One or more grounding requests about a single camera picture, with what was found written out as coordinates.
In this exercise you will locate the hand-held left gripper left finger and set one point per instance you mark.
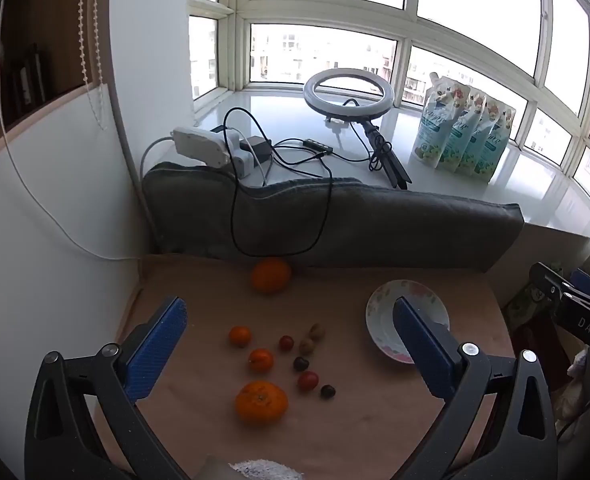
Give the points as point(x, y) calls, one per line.
point(160, 345)

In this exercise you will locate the dark grape lower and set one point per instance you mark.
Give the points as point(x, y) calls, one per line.
point(328, 391)

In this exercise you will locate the white window frame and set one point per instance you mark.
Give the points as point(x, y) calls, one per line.
point(410, 25)

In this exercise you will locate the dark grape upper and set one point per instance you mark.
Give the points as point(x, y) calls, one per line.
point(301, 363)

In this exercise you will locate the wooden shelf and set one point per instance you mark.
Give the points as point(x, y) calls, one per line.
point(60, 35)

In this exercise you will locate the red cherry tomato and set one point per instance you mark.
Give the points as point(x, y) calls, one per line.
point(307, 381)
point(286, 343)

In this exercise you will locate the dark grape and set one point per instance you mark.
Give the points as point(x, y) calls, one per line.
point(301, 363)
point(328, 391)

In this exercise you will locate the grey cushion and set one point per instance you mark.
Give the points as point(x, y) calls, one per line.
point(375, 225)

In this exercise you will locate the small tangerine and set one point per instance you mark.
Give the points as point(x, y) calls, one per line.
point(239, 336)
point(260, 360)

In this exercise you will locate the white plug adapter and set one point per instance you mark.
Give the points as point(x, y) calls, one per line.
point(240, 160)

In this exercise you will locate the white power strip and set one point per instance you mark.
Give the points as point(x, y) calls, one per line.
point(200, 146)

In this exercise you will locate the black charger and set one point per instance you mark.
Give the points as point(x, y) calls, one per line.
point(257, 149)

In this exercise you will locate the floral detergent refill pouch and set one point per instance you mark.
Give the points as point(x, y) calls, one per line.
point(500, 156)
point(432, 135)
point(480, 154)
point(459, 147)

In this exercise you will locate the white window sill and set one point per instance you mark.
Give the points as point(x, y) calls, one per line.
point(475, 195)

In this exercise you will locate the large rough-skinned tangerine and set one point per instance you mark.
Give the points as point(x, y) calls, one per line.
point(261, 402)

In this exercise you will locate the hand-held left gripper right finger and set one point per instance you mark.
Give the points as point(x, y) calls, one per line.
point(425, 355)

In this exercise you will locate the black folded tripod stand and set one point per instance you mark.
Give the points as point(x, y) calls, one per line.
point(392, 167)

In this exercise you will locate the floral white plate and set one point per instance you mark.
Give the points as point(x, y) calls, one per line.
point(387, 310)

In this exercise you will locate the beige mat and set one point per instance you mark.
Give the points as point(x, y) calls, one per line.
point(350, 420)

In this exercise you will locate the large orange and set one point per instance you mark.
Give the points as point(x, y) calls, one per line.
point(271, 275)

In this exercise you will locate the white fuzzy cloth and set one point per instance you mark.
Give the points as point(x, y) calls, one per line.
point(265, 471)

